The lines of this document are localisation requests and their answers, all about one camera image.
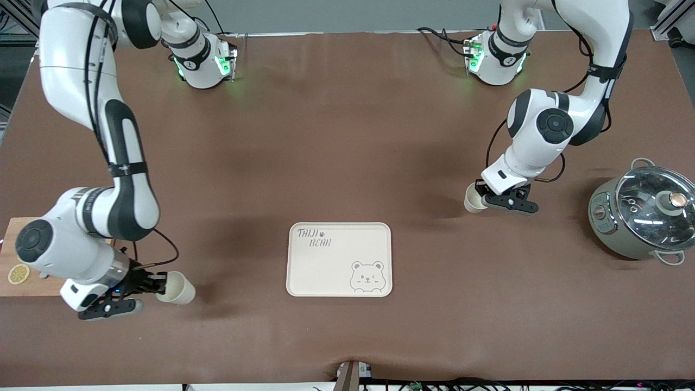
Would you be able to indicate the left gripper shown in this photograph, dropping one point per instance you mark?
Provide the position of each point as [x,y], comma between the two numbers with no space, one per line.
[487,191]

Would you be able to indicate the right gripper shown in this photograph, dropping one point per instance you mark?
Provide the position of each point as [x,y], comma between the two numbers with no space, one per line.
[137,280]

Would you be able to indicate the white IKEA cup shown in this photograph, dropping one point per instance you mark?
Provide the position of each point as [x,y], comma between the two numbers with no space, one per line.
[176,289]
[475,200]

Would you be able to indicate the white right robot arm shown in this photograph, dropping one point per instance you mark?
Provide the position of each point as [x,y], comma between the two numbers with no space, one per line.
[125,195]

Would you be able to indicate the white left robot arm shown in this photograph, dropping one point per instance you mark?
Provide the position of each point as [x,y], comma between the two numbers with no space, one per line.
[548,127]

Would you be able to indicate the sage green electric pot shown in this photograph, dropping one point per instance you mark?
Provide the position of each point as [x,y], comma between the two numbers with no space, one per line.
[602,222]

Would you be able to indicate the bamboo cutting board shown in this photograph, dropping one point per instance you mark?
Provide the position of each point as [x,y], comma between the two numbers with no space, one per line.
[32,288]

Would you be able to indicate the lemon slice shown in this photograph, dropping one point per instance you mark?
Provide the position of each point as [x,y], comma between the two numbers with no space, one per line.
[18,273]

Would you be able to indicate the cream bear print tray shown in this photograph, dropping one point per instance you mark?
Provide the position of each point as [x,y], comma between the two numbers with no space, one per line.
[339,260]

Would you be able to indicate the glass pot lid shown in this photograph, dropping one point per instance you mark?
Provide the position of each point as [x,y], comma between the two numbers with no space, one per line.
[651,209]

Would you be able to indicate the aluminium frame profile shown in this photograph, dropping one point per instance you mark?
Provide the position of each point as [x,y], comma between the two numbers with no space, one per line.
[673,19]

